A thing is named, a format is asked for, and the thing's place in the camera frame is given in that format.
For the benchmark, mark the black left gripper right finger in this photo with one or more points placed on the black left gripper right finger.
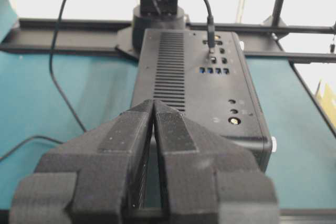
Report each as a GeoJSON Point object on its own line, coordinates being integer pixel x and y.
{"type": "Point", "coordinates": [206, 178]}

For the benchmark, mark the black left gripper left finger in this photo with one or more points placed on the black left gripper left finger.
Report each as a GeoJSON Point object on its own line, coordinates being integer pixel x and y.
{"type": "Point", "coordinates": [92, 178]}

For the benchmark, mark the black mini PC box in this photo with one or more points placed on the black mini PC box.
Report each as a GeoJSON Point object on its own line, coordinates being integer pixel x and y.
{"type": "Point", "coordinates": [214, 90]}

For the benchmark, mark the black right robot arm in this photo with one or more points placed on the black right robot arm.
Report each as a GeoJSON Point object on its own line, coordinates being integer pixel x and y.
{"type": "Point", "coordinates": [162, 14]}

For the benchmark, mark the black metal frame rail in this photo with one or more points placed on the black metal frame rail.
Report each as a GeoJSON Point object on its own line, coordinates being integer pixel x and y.
{"type": "Point", "coordinates": [113, 39]}

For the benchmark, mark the yellow object behind frame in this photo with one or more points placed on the yellow object behind frame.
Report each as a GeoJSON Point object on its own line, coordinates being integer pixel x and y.
{"type": "Point", "coordinates": [326, 99]}

